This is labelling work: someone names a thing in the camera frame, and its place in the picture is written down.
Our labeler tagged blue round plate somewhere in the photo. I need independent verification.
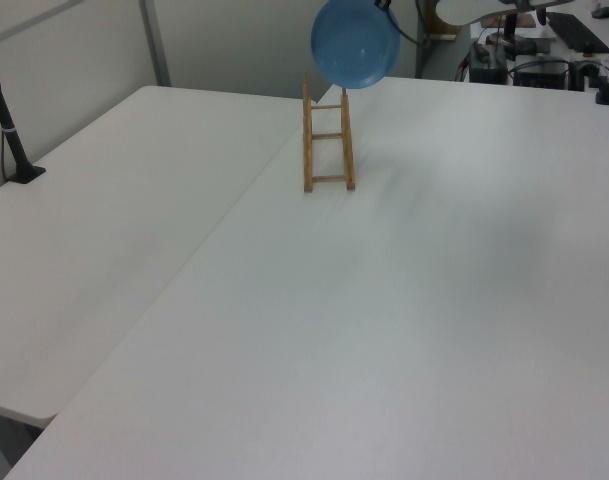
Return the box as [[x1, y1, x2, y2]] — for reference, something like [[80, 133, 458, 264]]
[[310, 0, 402, 90]]

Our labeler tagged wooden plate rack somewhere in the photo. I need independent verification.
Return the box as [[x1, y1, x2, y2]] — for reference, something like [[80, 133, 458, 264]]
[[302, 70, 358, 194]]

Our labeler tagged black electronics box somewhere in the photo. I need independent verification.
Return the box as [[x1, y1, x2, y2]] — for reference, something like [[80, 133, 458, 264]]
[[467, 41, 509, 85]]

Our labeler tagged black keyboard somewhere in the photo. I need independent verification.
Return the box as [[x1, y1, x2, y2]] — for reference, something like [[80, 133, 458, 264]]
[[545, 11, 609, 55]]

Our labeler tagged grey cable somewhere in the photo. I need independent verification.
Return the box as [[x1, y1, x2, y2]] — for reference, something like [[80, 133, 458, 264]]
[[391, 14, 433, 47]]

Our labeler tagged black device with cables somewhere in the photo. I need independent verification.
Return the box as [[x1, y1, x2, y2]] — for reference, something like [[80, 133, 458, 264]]
[[512, 58, 571, 90]]

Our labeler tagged black camera pole with base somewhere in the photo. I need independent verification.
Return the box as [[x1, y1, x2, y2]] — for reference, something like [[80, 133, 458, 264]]
[[0, 40, 48, 185]]

